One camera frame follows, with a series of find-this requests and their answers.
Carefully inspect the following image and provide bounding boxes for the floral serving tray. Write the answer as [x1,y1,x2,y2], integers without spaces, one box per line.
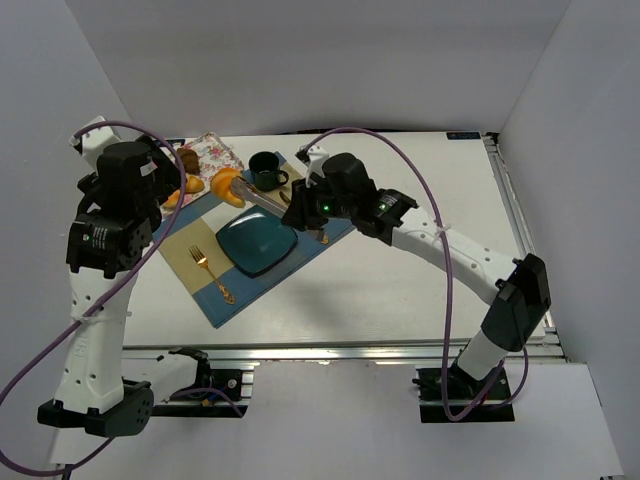
[169,133,245,206]

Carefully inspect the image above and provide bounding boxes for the golden croissant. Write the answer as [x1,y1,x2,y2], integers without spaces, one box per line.
[210,168,246,208]

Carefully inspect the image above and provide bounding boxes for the metal serving tongs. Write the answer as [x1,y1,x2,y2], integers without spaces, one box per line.
[230,177,288,218]

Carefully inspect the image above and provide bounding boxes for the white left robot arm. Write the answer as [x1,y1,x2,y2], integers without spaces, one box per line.
[37,135,181,438]

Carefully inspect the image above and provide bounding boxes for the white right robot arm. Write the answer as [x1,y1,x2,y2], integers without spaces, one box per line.
[282,148,551,381]

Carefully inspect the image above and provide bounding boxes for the small golden bread roll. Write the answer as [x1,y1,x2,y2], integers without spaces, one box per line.
[185,175,205,195]

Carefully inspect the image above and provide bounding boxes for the gold butter knife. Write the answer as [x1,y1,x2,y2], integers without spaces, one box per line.
[278,191,330,245]

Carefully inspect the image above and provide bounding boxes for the brown chocolate pastry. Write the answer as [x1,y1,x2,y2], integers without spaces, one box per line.
[177,147,200,176]

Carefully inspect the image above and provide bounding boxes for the dark green mug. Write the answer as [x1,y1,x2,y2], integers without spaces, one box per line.
[249,151,289,192]

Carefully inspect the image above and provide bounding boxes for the teal square plate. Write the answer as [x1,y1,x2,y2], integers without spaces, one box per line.
[216,206,298,278]

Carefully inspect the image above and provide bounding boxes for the gold fork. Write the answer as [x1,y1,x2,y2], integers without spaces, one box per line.
[189,245,235,305]

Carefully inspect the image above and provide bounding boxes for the blue and beige placemat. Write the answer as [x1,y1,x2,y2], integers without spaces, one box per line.
[149,151,358,330]

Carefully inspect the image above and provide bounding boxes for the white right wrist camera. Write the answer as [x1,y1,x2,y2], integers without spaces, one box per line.
[295,145,330,187]

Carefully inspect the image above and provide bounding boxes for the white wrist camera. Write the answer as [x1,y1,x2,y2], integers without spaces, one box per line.
[69,126,122,170]
[295,145,330,187]

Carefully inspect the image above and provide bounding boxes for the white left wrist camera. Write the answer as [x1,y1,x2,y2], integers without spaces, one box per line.
[69,126,122,170]

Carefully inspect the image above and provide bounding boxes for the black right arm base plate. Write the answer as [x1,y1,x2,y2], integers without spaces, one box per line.
[412,368,515,424]

